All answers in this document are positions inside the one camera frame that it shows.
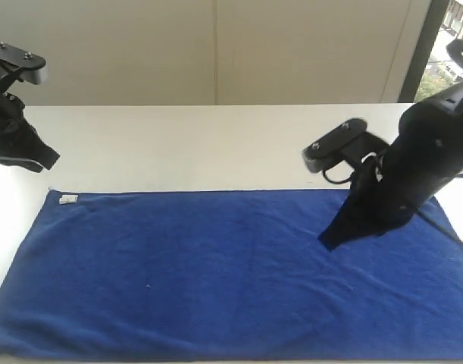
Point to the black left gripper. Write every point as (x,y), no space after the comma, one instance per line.
(20,144)

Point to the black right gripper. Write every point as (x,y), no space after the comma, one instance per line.
(425,156)

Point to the blue microfiber towel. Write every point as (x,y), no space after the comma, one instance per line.
(226,275)

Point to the white label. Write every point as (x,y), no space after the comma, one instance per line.
(68,199)

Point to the white partition panel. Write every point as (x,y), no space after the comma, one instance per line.
(215,52)

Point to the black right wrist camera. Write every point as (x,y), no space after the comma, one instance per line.
(350,142)

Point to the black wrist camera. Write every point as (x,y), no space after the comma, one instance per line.
(350,142)
(19,65)

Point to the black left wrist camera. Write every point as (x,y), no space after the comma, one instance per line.
(19,65)

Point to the dark window frame post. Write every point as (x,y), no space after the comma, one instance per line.
(421,54)

